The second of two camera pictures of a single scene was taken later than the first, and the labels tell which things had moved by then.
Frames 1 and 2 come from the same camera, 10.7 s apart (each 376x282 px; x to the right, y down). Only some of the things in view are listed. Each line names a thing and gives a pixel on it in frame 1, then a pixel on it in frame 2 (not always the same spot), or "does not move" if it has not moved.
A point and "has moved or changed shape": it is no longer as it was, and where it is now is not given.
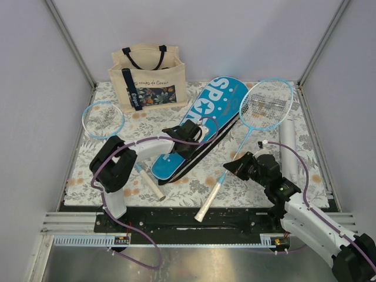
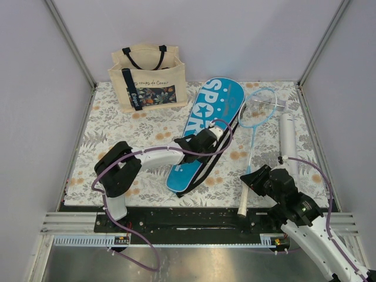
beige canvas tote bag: (148, 76) does not move
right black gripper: (238, 167) → (254, 179)
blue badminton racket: (265, 105) has moved or changed shape
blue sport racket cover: (215, 114) has moved or changed shape
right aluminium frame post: (305, 73) does not move
